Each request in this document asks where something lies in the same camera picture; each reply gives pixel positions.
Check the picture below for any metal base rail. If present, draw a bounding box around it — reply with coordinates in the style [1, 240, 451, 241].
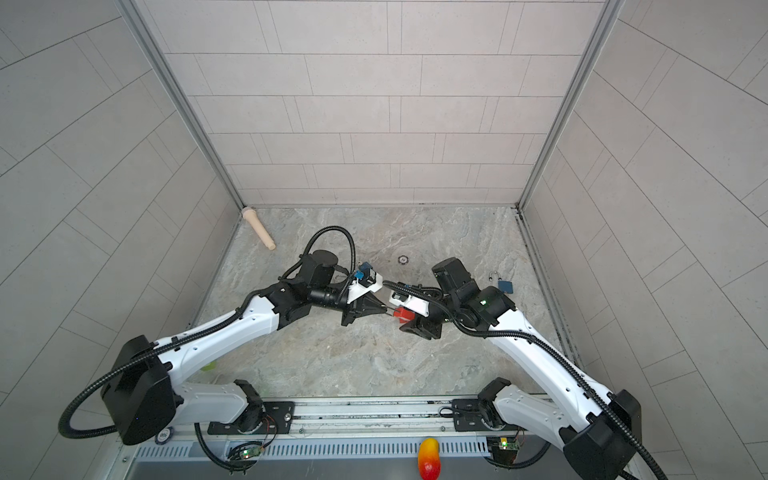
[111, 380, 558, 478]

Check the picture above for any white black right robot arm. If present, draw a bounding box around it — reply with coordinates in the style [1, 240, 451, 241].
[384, 257, 666, 479]

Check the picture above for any right circuit board with wires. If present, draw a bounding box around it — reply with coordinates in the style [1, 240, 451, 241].
[486, 437, 521, 466]

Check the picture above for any left circuit board with wires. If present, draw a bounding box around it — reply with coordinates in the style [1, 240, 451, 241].
[227, 441, 264, 468]

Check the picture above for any circuit board with wires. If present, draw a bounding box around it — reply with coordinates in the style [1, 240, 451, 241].
[227, 441, 264, 468]
[486, 437, 521, 466]

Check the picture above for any blue padlock right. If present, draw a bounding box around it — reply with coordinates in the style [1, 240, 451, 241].
[488, 272, 514, 295]

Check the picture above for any red yellow toy fruit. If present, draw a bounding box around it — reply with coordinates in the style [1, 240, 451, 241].
[417, 438, 441, 480]

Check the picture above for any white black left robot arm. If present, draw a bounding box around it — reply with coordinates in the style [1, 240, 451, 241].
[58, 244, 387, 445]

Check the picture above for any dark poker chip on rail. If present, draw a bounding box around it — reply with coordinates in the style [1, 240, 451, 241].
[154, 427, 174, 445]

